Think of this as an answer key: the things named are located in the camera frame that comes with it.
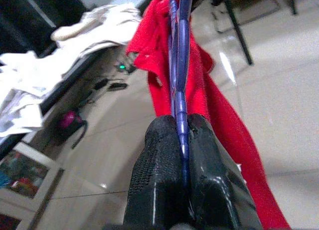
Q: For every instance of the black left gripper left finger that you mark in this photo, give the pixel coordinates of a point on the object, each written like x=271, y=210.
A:
x=157, y=170

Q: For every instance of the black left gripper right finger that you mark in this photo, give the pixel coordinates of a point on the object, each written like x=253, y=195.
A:
x=214, y=185

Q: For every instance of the red polo shirt white trim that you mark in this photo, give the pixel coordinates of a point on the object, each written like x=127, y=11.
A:
x=224, y=130

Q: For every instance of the purple plastic hanger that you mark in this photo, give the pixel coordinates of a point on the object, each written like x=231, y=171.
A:
x=183, y=53

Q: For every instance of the white polo with blue badge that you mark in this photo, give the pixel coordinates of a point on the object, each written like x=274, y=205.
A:
x=20, y=90

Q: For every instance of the black power adapter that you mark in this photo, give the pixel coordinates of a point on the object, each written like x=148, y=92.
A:
x=101, y=83
x=117, y=86

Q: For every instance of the power strip with green light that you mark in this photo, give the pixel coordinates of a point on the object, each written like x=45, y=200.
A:
x=127, y=69

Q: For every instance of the white glass door cabinet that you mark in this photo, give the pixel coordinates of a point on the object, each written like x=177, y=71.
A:
x=37, y=156

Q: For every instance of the white table black legs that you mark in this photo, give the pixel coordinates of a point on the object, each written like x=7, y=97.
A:
x=79, y=68

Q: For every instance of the cream denim trousers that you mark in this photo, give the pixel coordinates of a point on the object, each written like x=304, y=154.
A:
x=99, y=23

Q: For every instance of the black TV stand white drawer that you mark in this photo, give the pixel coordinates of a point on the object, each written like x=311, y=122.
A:
x=25, y=20

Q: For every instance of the black metal leg frame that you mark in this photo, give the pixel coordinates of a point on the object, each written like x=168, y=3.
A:
x=238, y=33

